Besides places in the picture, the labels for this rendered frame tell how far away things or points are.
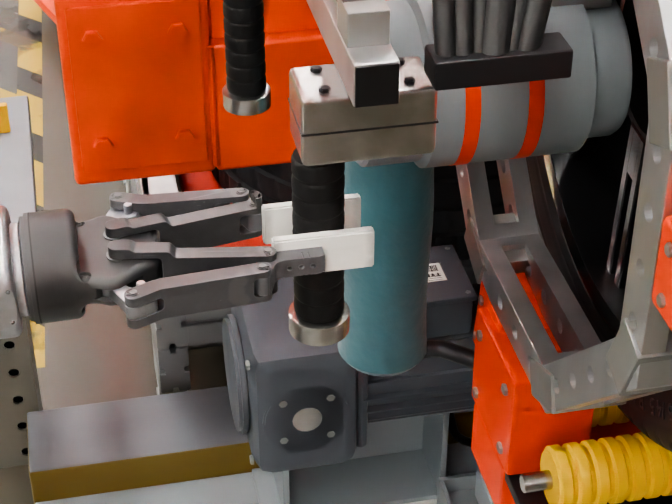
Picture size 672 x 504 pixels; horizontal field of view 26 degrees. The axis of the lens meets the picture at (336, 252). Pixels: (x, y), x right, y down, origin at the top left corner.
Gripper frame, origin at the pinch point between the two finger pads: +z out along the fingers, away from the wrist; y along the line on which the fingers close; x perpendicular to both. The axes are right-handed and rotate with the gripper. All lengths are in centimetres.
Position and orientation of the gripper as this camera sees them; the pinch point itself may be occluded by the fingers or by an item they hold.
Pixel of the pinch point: (319, 234)
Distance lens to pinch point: 100.9
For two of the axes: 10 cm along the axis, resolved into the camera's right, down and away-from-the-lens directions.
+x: 0.0, -8.2, -5.7
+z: 9.8, -1.2, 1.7
